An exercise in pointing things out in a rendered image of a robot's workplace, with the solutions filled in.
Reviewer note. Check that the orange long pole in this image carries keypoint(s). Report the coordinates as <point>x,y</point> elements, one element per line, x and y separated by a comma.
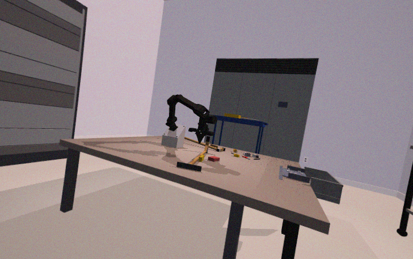
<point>191,165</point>

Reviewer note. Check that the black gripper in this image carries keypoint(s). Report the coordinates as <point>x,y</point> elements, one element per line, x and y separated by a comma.
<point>201,131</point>

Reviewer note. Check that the red square tile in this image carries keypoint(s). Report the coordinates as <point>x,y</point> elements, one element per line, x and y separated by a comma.
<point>213,158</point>

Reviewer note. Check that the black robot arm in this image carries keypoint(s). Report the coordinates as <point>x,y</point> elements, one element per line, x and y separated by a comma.
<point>197,109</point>

